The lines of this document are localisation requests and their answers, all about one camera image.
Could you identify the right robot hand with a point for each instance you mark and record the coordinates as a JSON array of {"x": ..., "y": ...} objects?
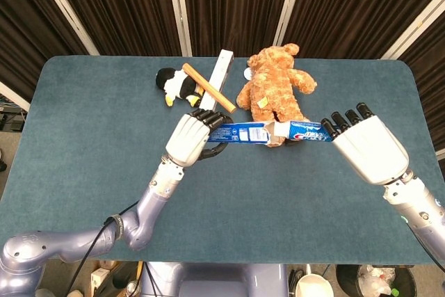
[{"x": 372, "y": 147}]

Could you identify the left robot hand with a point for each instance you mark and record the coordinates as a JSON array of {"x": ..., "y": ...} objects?
[{"x": 186, "y": 140}]

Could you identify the blue toothpaste box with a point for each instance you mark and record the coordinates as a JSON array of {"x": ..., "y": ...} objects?
[{"x": 240, "y": 133}]

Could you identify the blue white toothpaste tube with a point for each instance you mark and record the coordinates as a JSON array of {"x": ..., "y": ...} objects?
[{"x": 306, "y": 131}]

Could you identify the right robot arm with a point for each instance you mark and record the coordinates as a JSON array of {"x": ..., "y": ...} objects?
[{"x": 420, "y": 206}]

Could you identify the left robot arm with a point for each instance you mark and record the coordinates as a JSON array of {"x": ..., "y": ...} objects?
[{"x": 149, "y": 213}]

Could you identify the small cardboard box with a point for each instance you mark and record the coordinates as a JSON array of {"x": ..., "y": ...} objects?
[{"x": 99, "y": 281}]

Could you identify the black white penguin plush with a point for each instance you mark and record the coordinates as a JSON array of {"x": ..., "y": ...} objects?
[{"x": 179, "y": 86}]

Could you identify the wooden round stick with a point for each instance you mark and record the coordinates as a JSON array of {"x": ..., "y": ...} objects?
[{"x": 208, "y": 86}]

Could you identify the long white carton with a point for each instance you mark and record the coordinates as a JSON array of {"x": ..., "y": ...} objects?
[{"x": 222, "y": 67}]

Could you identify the round white tag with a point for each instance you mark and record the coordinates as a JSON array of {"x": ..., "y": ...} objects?
[{"x": 247, "y": 74}]

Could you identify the blue table mat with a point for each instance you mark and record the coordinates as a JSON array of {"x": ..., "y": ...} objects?
[{"x": 260, "y": 206}]

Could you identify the brown teddy bear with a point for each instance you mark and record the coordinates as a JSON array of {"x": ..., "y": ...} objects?
[{"x": 274, "y": 92}]

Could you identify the black trash bin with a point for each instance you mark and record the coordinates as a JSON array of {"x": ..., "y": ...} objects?
[{"x": 347, "y": 279}]

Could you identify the purple robot torso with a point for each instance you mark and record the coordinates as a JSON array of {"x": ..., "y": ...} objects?
[{"x": 215, "y": 281}]

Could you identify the dark brown pleated curtain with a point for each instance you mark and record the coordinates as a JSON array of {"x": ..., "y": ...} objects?
[{"x": 236, "y": 5}]

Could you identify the white bowl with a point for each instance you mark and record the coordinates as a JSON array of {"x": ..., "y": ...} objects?
[{"x": 314, "y": 286}]

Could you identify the white partition frame post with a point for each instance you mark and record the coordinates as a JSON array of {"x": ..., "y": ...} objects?
[
  {"x": 14, "y": 97},
  {"x": 289, "y": 5},
  {"x": 417, "y": 29},
  {"x": 64, "y": 8},
  {"x": 179, "y": 8}
]

